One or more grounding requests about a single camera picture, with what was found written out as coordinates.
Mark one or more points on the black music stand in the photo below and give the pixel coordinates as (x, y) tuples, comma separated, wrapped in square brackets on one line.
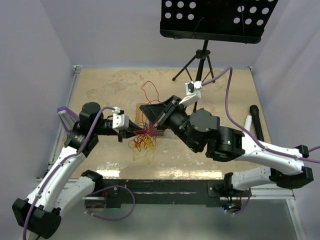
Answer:
[(236, 21)]

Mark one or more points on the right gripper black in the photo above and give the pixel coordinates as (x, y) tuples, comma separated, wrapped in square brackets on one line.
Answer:
[(155, 112)]

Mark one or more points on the orange transparent bin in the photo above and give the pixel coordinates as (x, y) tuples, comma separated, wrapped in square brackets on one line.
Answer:
[(140, 117)]

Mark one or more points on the grey transparent bin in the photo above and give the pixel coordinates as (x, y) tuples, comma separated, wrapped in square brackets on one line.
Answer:
[(160, 132)]

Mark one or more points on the white microphone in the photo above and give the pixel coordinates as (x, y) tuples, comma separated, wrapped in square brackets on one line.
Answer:
[(248, 123)]

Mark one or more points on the purple metronome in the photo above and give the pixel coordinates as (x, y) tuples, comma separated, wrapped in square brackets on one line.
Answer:
[(69, 119)]

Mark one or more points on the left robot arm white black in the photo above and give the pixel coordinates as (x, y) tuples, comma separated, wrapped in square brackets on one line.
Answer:
[(41, 212)]

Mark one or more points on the black microphone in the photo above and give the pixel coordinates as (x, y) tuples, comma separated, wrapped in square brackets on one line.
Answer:
[(255, 114)]

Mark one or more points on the yellow red cable ball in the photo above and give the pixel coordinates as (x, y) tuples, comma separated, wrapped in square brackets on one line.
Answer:
[(143, 144)]

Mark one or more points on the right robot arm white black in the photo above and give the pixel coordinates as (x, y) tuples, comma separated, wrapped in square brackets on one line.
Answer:
[(201, 132)]

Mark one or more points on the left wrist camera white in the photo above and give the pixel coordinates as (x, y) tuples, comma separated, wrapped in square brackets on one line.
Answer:
[(118, 119)]

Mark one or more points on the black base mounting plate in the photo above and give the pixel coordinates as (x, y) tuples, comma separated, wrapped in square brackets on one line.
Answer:
[(116, 192)]

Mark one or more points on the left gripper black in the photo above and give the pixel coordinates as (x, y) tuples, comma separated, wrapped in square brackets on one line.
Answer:
[(127, 132)]

